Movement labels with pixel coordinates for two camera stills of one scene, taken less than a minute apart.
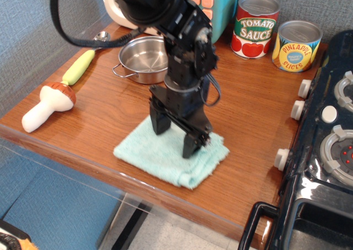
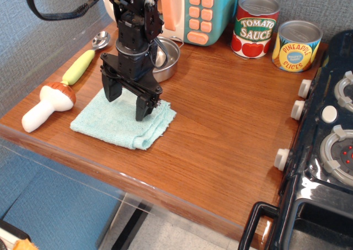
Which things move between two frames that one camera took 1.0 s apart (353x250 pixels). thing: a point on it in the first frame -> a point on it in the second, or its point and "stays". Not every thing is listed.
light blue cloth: [161, 155] -> [115, 121]
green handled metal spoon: [78, 69] stays
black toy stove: [316, 168] stays
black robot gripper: [182, 101] -> [133, 68]
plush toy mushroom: [54, 97] stays
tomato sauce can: [256, 17] stays
